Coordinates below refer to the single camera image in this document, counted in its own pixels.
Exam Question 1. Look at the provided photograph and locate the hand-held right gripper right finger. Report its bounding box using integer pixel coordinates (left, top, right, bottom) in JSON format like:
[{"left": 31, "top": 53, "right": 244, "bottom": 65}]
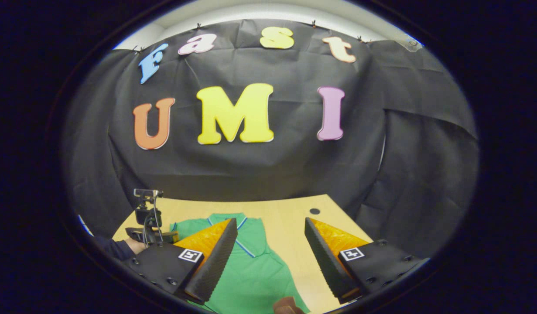
[{"left": 304, "top": 217, "right": 430, "bottom": 305}]

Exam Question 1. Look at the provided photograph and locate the black backdrop cloth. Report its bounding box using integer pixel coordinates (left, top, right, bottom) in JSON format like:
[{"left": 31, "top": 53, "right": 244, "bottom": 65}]
[{"left": 61, "top": 18, "right": 480, "bottom": 262}]

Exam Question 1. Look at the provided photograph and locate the green T-shirt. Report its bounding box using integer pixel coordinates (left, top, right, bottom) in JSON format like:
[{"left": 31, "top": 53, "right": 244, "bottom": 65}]
[{"left": 170, "top": 213, "right": 310, "bottom": 314}]

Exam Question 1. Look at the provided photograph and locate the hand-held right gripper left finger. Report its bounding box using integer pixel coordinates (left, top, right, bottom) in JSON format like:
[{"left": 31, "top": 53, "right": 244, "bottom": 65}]
[{"left": 120, "top": 218, "right": 239, "bottom": 305}]

